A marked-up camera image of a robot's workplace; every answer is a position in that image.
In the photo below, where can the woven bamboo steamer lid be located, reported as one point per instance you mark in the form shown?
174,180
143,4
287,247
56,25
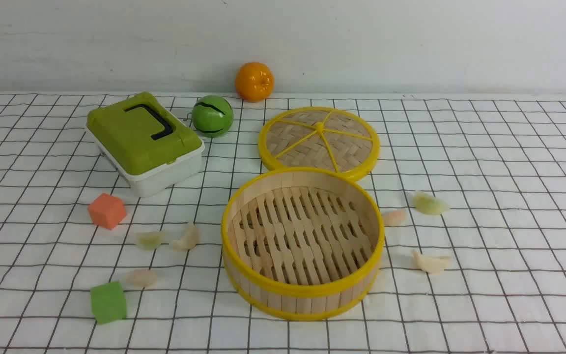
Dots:
319,137

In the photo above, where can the white dumpling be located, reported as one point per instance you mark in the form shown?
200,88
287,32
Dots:
189,239
431,264

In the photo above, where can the bamboo steamer tray yellow rim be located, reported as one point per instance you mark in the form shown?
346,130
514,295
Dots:
302,244

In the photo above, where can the checkered white tablecloth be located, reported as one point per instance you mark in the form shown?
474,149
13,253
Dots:
499,164

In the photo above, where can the orange foam cube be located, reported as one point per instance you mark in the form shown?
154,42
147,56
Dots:
107,211

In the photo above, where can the pale green dumpling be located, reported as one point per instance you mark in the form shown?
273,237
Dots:
150,240

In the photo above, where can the green foam cube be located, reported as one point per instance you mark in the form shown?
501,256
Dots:
108,302

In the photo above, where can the green toy ball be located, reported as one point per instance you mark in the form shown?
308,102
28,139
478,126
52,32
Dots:
212,116

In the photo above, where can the orange toy fruit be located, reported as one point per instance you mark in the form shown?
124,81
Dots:
254,82

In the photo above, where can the pink dumpling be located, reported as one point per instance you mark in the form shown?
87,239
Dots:
141,278
394,218

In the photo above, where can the green lid white box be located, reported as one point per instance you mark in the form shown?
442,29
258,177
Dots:
150,147

